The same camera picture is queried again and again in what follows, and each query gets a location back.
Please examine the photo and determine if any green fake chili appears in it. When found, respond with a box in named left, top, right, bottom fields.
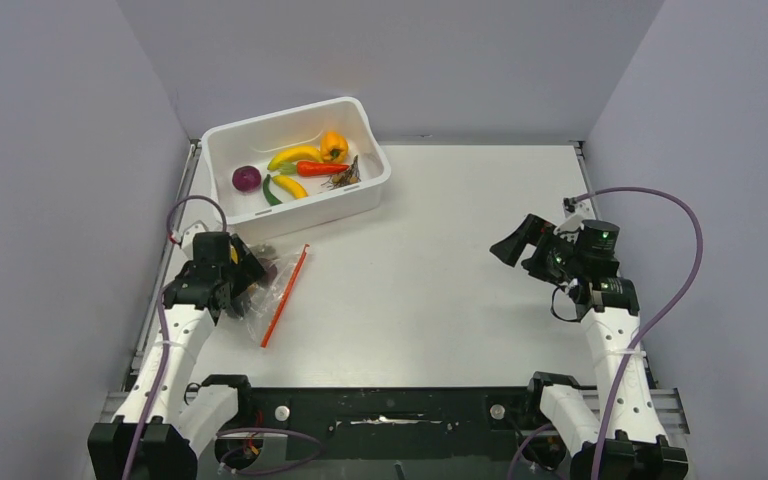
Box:
left=261, top=175, right=283, bottom=206

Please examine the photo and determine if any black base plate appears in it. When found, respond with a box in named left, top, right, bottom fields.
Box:
left=219, top=387, right=547, bottom=461

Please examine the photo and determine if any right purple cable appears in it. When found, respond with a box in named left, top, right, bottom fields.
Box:
left=562, top=186, right=705, bottom=480

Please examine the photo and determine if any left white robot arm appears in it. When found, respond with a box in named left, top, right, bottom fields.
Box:
left=87, top=231, right=266, bottom=479

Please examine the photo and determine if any clear zip top bag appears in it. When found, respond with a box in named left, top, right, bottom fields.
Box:
left=232, top=244, right=310, bottom=349

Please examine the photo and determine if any orange fake carrot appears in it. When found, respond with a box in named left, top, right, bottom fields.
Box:
left=278, top=161, right=350, bottom=177

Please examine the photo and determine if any brown fake berry twig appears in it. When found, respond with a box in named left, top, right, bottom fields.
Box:
left=325, top=156, right=361, bottom=190

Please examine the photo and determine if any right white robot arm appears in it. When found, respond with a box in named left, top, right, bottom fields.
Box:
left=490, top=214, right=689, bottom=479

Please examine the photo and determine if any white plastic bin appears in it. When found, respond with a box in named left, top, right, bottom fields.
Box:
left=201, top=97, right=391, bottom=243

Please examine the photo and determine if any orange yellow fake pepper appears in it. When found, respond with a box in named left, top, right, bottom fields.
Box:
left=320, top=131, right=349, bottom=164

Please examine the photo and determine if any purple fake onion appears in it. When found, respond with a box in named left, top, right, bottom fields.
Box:
left=231, top=165, right=262, bottom=193

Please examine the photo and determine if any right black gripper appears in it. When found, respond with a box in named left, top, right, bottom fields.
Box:
left=491, top=214, right=585, bottom=285

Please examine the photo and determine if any small yellow fake banana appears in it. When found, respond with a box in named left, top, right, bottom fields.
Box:
left=272, top=175, right=308, bottom=199

